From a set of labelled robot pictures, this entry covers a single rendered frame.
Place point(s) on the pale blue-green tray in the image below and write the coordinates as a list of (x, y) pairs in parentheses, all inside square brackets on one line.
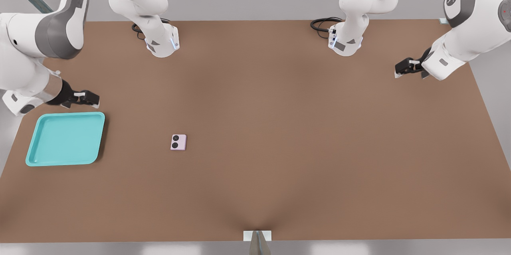
[(64, 139)]

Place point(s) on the pale lilac phone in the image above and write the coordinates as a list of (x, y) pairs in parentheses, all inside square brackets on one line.
[(180, 142)]

